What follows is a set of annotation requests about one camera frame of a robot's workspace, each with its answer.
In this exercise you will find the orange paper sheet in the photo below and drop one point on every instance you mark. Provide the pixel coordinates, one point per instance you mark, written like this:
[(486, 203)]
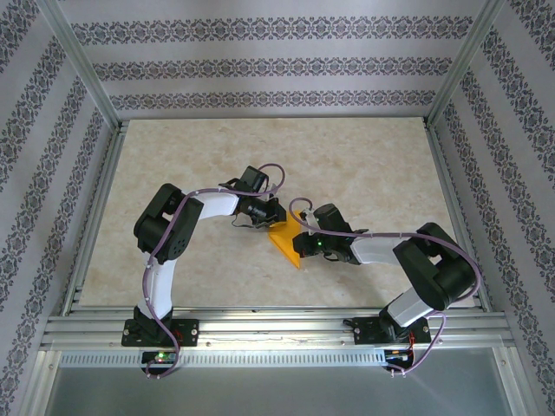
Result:
[(282, 240)]

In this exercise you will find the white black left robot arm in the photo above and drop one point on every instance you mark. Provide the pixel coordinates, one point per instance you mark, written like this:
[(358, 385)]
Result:
[(217, 206)]

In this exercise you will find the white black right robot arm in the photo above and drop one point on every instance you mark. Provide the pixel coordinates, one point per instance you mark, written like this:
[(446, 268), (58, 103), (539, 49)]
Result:
[(375, 251)]

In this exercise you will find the small controller board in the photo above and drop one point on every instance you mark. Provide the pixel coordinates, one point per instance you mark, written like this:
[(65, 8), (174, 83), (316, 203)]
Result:
[(396, 354)]

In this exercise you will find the grey metal bottom panel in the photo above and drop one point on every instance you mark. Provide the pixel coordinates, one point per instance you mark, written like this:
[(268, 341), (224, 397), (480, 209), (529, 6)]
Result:
[(277, 394)]

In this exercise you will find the controller board with green light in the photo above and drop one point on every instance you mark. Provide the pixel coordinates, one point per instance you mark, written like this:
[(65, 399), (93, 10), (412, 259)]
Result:
[(161, 357)]

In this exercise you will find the aluminium mounting rail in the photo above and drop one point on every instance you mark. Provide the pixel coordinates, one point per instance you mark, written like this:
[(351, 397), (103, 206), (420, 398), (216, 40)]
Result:
[(269, 331)]

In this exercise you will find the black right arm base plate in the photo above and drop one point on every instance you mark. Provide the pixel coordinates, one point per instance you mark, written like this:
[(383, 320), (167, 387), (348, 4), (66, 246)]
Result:
[(363, 331)]

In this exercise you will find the aluminium side rail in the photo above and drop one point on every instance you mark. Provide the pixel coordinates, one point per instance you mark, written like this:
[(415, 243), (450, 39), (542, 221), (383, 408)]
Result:
[(451, 195), (93, 225)]

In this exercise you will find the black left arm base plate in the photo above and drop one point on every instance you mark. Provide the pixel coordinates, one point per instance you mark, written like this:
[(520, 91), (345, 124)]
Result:
[(191, 331)]

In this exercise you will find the aluminium frame post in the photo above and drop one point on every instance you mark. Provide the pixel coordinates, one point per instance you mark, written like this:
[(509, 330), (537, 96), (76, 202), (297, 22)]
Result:
[(466, 65), (82, 65)]

